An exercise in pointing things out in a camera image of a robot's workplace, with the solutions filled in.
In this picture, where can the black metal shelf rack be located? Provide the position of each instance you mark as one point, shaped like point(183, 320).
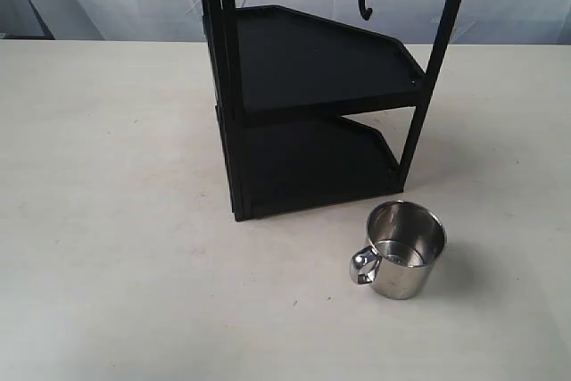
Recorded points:
point(313, 112)

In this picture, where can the stainless steel mug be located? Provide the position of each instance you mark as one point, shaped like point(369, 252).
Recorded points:
point(403, 242)

